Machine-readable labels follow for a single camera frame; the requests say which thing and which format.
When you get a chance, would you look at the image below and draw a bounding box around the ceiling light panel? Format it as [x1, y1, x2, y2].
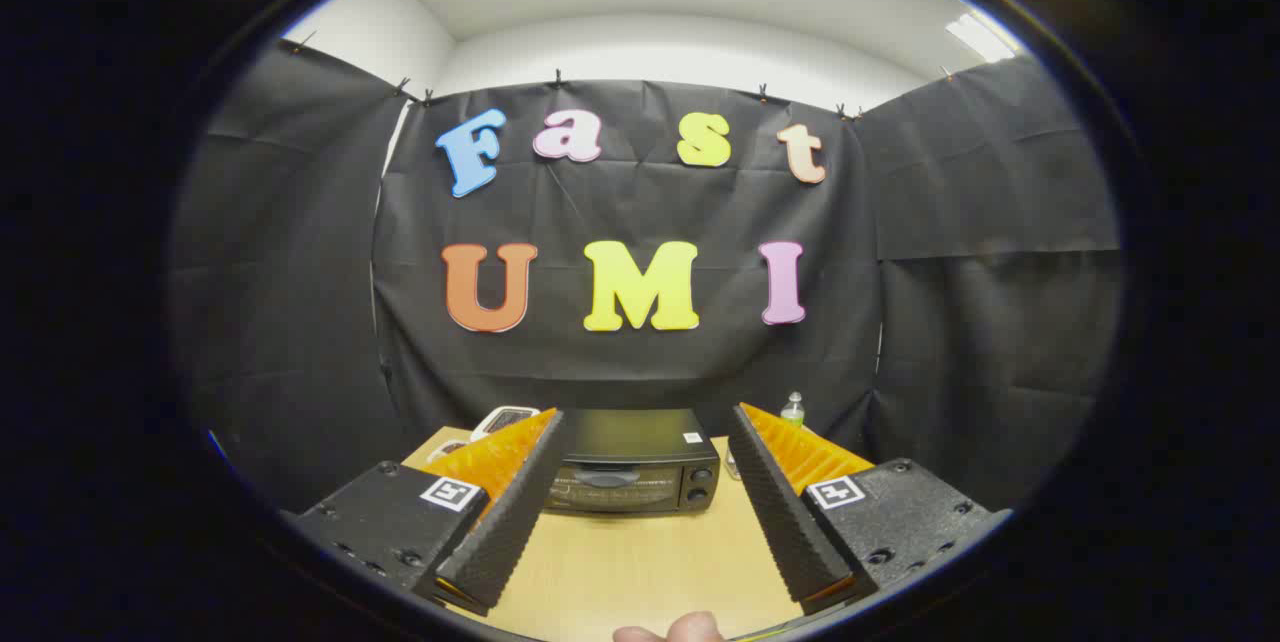
[945, 12, 1019, 63]

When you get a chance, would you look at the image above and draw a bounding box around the black backdrop cloth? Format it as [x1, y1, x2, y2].
[170, 37, 1123, 513]

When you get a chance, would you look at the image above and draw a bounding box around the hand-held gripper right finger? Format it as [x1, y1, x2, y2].
[726, 403, 1013, 617]

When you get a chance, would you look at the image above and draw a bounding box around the white pop-up toaster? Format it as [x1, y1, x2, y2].
[470, 405, 541, 443]

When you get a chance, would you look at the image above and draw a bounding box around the black toaster oven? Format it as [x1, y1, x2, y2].
[545, 409, 721, 518]

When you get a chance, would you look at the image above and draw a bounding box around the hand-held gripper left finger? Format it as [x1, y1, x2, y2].
[290, 408, 566, 617]

